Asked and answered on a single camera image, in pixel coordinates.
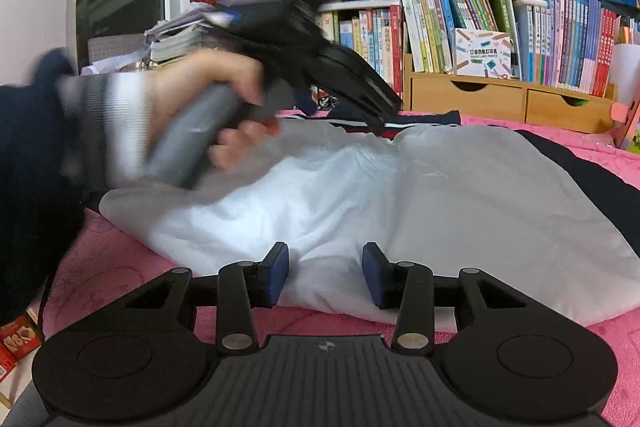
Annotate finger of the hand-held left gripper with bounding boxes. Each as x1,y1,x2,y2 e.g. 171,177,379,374
311,46,404,136

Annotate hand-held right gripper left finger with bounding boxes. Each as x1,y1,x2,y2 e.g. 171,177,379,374
124,241,292,355

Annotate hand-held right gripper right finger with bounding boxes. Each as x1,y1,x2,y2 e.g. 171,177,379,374
361,241,527,356

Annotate white and navy jacket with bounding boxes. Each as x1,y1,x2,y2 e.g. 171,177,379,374
97,108,640,329

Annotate person's left hand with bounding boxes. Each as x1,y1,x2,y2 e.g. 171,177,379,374
145,51,282,172

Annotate small printed white box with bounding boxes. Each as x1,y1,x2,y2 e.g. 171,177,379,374
452,28,517,80

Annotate stack of papers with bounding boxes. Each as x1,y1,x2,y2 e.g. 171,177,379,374
144,6,222,68

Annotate wooden drawer organizer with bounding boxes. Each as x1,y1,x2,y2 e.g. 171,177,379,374
402,54,617,136

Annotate pink rabbit-print blanket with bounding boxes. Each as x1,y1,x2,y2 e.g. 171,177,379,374
40,107,640,427

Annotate row of colourful books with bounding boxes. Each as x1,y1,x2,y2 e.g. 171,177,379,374
320,0,640,98

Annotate red printed packet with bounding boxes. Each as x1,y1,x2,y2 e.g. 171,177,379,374
0,313,44,384

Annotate pink toy house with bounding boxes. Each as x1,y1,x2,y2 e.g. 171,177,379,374
610,99,640,154

